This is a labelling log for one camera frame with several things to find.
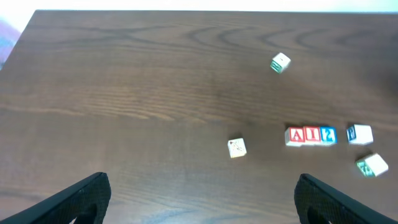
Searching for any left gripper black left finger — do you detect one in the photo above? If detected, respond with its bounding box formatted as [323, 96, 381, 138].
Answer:
[1, 172, 111, 224]

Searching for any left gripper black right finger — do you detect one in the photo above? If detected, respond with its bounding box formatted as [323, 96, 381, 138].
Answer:
[294, 174, 397, 224]

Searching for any blue number 2 block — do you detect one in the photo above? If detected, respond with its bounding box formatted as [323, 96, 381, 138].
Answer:
[320, 126, 338, 146]

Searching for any red letter I block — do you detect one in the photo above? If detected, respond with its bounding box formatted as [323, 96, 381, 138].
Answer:
[303, 126, 322, 145]

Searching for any red letter A block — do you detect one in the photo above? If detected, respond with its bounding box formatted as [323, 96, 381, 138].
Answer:
[285, 127, 305, 147]

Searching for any green-edged wooden block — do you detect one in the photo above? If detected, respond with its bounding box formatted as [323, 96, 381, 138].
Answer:
[270, 52, 291, 74]
[356, 153, 389, 177]

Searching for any blue-edged wooden block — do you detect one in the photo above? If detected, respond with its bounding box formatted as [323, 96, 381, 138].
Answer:
[346, 124, 374, 145]

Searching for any yellow-edged butterfly block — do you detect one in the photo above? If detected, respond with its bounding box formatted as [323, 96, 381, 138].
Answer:
[228, 138, 247, 158]

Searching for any far green-edged wooden block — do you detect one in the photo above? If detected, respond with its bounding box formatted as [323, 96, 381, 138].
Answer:
[270, 52, 291, 74]

